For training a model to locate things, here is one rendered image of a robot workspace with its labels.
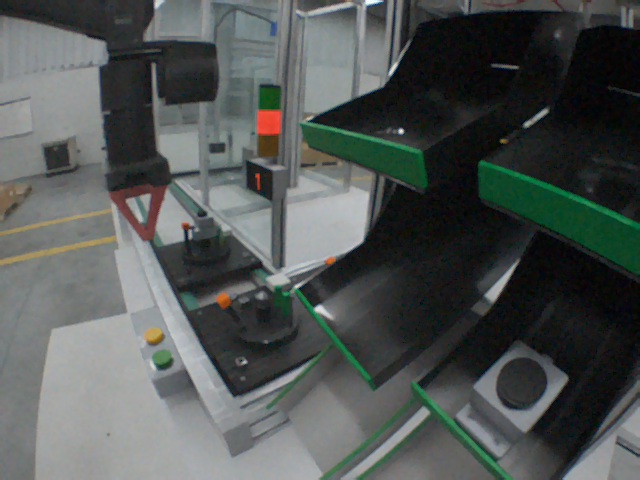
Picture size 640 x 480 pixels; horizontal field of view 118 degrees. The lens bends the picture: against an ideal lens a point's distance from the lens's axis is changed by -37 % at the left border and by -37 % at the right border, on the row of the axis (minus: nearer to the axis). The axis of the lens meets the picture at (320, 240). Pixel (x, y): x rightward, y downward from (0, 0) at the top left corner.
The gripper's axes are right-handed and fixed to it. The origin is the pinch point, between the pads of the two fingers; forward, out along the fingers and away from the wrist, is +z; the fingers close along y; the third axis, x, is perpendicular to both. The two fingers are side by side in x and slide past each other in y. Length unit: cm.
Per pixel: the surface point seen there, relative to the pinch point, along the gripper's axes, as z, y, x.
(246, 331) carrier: 25.3, 3.4, -13.0
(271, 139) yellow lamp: -5.1, 21.9, -30.3
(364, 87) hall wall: -47, 718, -784
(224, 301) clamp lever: 17.3, 4.2, -10.1
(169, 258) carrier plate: 27, 42, -7
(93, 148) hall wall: 80, 819, 48
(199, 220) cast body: 16.0, 37.1, -16.7
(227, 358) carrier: 27.0, 0.6, -7.4
